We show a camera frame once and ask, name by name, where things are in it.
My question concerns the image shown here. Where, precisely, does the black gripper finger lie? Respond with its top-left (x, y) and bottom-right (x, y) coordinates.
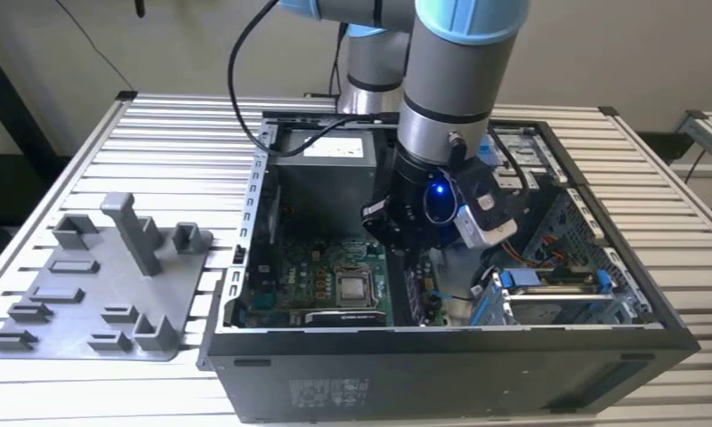
top-left (360, 198), bottom-right (421, 264)

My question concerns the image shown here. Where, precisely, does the grey power supply unit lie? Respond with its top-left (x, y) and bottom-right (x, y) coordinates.
top-left (269, 133), bottom-right (393, 238)

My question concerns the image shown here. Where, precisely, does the CPU socket metal cover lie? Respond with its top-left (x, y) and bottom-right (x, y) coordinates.
top-left (330, 265), bottom-right (378, 310)

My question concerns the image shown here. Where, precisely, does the green motherboard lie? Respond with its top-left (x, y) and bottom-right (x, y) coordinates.
top-left (236, 235), bottom-right (452, 329)

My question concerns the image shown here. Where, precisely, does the silver CPU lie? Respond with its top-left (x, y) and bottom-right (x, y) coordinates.
top-left (338, 276), bottom-right (372, 305)

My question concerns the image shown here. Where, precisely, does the black graphics card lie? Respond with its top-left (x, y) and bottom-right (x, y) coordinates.
top-left (304, 310), bottom-right (389, 328)

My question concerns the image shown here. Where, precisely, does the metal drive cage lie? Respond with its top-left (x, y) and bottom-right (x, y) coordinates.
top-left (485, 125), bottom-right (571, 245)

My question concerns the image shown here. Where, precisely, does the hard disk in blue carrier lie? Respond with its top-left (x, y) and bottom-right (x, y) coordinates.
top-left (470, 268), bottom-right (619, 328)

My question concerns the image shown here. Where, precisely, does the perforated metal disk cage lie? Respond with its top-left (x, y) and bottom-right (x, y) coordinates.
top-left (509, 189), bottom-right (657, 328)

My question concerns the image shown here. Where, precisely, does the black open PC case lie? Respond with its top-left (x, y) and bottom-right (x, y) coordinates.
top-left (194, 109), bottom-right (703, 424)

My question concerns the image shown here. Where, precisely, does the black box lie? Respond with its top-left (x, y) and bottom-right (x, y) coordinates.
top-left (636, 131), bottom-right (696, 166)

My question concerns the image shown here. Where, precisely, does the grey plastic parts rack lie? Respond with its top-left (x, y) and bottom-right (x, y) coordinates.
top-left (0, 191), bottom-right (216, 362)

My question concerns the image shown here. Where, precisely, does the aluminium side table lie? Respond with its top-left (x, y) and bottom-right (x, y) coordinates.
top-left (667, 109), bottom-right (712, 179)

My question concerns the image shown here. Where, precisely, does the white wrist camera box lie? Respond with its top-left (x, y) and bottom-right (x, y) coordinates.
top-left (449, 159), bottom-right (519, 249)

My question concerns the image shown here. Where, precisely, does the black camera cable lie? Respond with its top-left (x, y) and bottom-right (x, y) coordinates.
top-left (489, 126), bottom-right (540, 197)

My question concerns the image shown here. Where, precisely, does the thin black hanging cable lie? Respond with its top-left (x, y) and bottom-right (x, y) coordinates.
top-left (329, 24), bottom-right (349, 97)

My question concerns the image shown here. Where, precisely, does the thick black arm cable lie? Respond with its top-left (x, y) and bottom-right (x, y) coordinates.
top-left (226, 0), bottom-right (402, 157)

